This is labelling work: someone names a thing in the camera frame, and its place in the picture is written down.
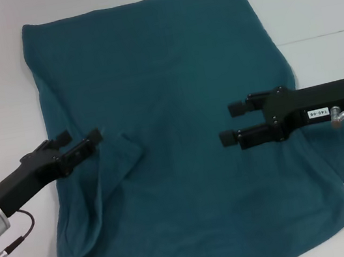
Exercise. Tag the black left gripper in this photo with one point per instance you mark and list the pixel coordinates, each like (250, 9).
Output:
(28, 179)

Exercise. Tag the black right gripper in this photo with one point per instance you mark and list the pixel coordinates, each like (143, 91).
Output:
(313, 103)

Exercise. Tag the teal blue shirt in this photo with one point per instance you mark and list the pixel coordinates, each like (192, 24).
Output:
(168, 86)

